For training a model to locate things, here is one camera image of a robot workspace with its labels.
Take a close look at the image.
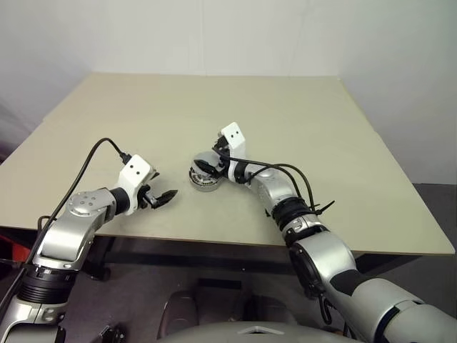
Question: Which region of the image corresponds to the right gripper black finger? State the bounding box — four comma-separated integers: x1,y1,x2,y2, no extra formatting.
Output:
194,159,218,174

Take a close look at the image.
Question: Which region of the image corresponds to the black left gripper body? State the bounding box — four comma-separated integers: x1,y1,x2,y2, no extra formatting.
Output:
137,183,158,211

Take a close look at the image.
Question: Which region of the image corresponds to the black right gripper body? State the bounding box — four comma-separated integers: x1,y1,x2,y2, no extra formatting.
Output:
212,134,232,169

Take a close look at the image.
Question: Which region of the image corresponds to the silver spoked wheel part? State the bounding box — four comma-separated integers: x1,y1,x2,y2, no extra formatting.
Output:
188,150,224,180

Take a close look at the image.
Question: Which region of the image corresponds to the motor stator with copper windings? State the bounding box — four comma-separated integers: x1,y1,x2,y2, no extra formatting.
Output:
185,166,224,194

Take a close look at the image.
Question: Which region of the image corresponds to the dark rounded shape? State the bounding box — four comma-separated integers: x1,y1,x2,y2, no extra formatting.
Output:
159,290,199,339

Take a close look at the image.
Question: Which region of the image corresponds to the small black angular object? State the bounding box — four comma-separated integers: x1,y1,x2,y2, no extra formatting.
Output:
99,322,127,343

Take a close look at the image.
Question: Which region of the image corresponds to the red object under table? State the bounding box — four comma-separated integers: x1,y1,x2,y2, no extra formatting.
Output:
0,233,34,266

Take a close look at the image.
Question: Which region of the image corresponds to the silver robot torso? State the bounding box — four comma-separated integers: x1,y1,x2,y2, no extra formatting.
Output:
156,319,344,343

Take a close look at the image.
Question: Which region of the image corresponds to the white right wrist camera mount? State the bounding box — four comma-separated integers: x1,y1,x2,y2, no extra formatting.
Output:
218,121,248,184

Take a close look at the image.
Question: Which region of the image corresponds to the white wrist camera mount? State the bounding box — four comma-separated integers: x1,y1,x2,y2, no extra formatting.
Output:
218,121,248,184
118,154,159,216

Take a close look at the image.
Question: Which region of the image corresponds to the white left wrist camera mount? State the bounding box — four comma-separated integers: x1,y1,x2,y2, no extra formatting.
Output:
118,154,159,216

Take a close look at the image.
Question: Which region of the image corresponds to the black table frame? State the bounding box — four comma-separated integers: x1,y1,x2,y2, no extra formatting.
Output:
84,235,419,284

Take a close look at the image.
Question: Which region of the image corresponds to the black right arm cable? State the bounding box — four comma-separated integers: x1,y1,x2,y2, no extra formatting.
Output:
218,151,319,216
249,162,315,212

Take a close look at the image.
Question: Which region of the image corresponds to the black cable tie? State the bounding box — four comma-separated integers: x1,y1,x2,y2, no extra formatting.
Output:
306,203,328,219
312,199,336,217

